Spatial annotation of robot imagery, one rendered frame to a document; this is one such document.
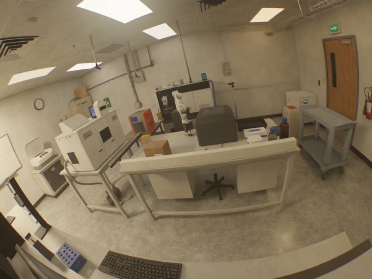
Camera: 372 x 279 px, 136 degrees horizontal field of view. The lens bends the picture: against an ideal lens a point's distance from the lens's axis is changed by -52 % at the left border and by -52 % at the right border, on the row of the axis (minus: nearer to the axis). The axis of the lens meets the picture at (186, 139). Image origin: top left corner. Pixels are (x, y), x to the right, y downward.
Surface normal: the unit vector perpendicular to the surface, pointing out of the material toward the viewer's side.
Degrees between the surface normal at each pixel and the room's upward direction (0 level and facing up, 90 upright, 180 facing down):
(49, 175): 90
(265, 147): 90
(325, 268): 0
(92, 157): 90
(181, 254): 0
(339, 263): 0
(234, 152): 90
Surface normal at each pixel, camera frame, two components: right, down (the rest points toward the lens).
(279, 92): -0.15, 0.43
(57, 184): 0.96, -0.15
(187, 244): -0.22, -0.89
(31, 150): 0.99, 0.10
